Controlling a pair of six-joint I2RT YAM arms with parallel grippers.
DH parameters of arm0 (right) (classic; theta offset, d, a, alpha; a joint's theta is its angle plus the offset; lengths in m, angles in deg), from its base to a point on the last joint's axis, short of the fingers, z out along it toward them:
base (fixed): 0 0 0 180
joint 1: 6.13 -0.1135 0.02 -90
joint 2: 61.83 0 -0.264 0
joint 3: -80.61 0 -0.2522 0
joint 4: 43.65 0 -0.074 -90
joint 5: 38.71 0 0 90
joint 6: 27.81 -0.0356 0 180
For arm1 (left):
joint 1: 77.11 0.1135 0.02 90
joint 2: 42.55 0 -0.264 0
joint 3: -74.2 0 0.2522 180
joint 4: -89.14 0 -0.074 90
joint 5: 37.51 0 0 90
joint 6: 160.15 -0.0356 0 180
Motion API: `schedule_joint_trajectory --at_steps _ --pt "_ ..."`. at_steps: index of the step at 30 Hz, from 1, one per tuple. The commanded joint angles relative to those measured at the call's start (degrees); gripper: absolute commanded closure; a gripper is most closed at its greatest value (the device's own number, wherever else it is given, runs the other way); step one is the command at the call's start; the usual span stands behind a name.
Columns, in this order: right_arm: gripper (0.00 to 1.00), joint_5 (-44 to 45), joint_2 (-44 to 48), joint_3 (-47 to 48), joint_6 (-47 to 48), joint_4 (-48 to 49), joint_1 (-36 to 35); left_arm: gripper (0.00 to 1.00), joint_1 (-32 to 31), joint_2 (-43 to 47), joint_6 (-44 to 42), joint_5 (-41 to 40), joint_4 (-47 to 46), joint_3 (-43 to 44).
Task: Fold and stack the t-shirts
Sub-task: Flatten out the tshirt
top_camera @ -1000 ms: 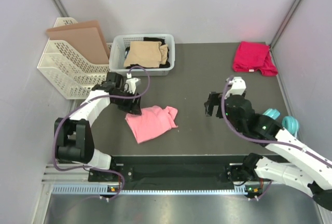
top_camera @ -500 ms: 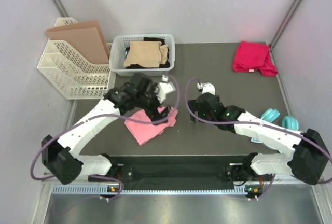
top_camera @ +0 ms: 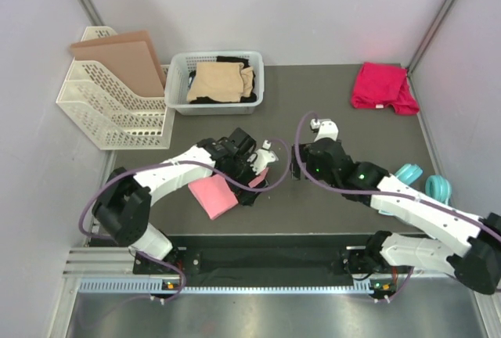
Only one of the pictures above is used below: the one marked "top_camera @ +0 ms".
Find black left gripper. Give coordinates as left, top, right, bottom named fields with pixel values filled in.
left=225, top=153, right=268, bottom=207

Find pink t shirt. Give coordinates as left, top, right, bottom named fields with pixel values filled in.
left=187, top=168, right=270, bottom=221

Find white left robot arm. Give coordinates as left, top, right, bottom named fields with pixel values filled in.
left=87, top=128, right=279, bottom=273

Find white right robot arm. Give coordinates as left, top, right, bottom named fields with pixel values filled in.
left=292, top=138, right=500, bottom=295

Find black garment in basket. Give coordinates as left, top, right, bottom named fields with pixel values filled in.
left=187, top=55, right=258, bottom=106

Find beige folded garment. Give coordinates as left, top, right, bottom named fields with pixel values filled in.
left=186, top=62, right=255, bottom=104

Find red t shirt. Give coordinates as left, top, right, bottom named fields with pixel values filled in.
left=350, top=62, right=420, bottom=116

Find teal cat ear headphones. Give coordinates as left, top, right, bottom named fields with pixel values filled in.
left=390, top=163, right=452, bottom=206

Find white plastic basket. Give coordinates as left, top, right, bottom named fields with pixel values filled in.
left=164, top=50, right=265, bottom=116

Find white perforated file organizer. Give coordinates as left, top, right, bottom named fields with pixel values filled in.
left=56, top=26, right=175, bottom=150

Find brown cardboard folder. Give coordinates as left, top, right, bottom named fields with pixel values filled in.
left=70, top=31, right=166, bottom=98

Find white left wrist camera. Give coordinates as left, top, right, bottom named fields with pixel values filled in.
left=247, top=140, right=279, bottom=175

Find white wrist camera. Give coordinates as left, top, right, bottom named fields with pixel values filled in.
left=310, top=119, right=339, bottom=142
left=247, top=140, right=279, bottom=175

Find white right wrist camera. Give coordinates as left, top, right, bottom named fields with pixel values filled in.
left=310, top=119, right=339, bottom=142

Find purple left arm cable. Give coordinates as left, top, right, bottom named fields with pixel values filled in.
left=79, top=137, right=292, bottom=303

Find slotted cable duct rail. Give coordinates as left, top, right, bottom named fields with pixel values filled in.
left=77, top=278, right=396, bottom=295

